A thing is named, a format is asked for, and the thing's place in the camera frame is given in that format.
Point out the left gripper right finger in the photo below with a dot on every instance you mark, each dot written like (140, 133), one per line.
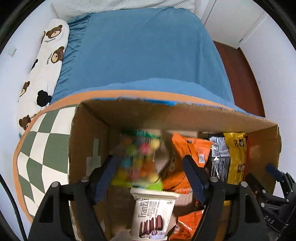
(199, 180)

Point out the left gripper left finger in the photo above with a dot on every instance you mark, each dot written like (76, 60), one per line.
(100, 179)

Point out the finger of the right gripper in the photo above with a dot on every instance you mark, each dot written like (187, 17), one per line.
(286, 181)

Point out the colourful candy bag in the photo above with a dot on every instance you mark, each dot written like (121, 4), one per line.
(137, 165)

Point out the orange snack bag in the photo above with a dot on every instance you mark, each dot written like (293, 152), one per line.
(174, 178)

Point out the black grey snack pack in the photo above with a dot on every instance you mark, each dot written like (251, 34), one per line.
(218, 162)

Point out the orange chips bag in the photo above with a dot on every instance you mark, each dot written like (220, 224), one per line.
(186, 226)

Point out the yellow snack bag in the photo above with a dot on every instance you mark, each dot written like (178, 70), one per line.
(236, 143)

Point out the white Franzzi wafer pack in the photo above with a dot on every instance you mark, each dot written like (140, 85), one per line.
(152, 213)

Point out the brown cardboard box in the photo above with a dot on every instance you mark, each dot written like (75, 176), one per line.
(102, 126)

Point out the green white checkered mat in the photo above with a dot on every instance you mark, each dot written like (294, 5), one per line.
(41, 155)

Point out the white teddy bear pillow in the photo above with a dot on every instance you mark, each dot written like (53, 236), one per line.
(39, 86)

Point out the blue bed sheet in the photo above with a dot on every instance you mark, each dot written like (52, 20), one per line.
(164, 50)

